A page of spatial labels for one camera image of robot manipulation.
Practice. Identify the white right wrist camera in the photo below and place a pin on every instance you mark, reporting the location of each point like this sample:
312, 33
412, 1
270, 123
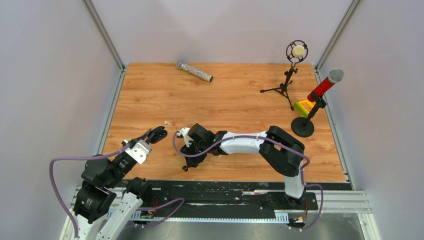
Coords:
184, 134

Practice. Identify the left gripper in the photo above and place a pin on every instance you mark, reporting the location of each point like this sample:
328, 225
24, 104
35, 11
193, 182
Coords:
145, 136

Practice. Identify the black earbuds charging case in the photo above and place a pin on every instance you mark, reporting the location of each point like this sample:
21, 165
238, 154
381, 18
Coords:
163, 133

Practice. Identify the silver glitter microphone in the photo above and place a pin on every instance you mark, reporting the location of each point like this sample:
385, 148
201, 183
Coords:
181, 65

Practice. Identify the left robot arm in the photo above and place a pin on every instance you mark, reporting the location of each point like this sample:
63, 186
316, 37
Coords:
100, 176

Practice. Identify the black tripod microphone stand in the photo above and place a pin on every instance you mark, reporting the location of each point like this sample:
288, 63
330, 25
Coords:
296, 52

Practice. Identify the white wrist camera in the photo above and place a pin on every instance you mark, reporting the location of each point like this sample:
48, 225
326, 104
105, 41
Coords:
184, 134
139, 152

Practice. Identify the yellow green toy block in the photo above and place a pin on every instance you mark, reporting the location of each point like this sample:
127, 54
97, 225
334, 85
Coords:
303, 107

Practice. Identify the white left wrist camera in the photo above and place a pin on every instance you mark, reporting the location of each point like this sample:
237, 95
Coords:
139, 152

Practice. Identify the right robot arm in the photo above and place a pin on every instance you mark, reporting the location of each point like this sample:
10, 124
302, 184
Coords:
283, 152

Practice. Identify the black round-base microphone stand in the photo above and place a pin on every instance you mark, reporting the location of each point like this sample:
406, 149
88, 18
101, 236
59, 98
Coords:
303, 126

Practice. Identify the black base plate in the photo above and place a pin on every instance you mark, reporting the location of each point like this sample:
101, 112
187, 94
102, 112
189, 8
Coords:
225, 199

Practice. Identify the red glitter microphone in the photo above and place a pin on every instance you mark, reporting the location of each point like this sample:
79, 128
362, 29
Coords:
334, 76

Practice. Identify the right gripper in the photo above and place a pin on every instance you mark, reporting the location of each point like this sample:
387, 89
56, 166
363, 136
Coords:
195, 162

